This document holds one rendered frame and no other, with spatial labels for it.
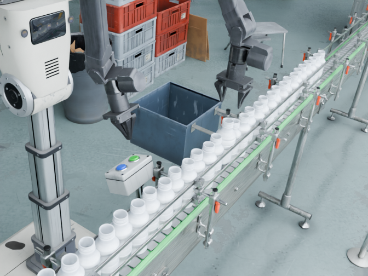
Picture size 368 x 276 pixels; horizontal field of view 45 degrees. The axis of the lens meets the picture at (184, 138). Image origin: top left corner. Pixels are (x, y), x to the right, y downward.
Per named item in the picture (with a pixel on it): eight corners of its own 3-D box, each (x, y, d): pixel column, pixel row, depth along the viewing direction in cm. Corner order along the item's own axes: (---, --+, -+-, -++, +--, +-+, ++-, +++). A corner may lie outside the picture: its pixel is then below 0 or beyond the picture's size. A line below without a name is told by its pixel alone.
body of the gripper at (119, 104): (141, 108, 134) (134, 85, 132) (118, 121, 127) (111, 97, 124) (125, 108, 138) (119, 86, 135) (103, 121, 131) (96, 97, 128)
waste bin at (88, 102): (86, 134, 348) (82, 58, 313) (46, 114, 367) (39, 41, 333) (124, 113, 381) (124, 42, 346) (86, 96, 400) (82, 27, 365)
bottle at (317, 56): (308, 88, 218) (316, 57, 209) (300, 83, 222) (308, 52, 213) (317, 87, 220) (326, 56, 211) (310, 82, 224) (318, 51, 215)
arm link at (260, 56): (245, 17, 132) (231, 25, 125) (281, 27, 127) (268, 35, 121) (239, 55, 138) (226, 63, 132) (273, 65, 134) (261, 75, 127)
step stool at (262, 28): (258, 47, 540) (264, 13, 517) (283, 67, 492) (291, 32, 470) (223, 49, 525) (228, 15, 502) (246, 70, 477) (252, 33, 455)
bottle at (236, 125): (225, 153, 164) (232, 114, 156) (239, 160, 161) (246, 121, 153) (216, 159, 160) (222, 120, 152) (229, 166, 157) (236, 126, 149)
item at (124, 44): (119, 60, 363) (119, 34, 351) (79, 49, 377) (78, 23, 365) (156, 39, 410) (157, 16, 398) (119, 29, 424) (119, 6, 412)
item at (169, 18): (157, 35, 419) (159, 13, 407) (123, 26, 435) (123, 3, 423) (189, 21, 464) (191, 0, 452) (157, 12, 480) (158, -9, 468)
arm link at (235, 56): (236, 36, 134) (228, 41, 130) (257, 42, 131) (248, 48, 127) (233, 58, 138) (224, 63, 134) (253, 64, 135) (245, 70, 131)
